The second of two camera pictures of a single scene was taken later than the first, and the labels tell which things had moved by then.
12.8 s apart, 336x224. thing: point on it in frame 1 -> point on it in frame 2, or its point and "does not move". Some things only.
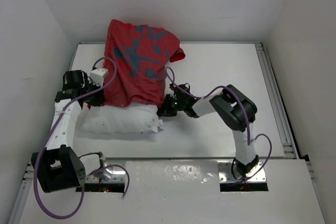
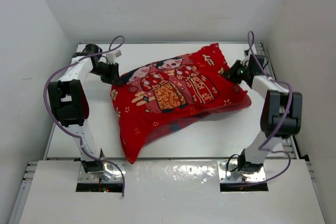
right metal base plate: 226,174 does not move
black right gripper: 166,109 -> 230,74
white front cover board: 180,192 does not move
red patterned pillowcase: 135,59 -> 158,94
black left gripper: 99,99 -> 112,77
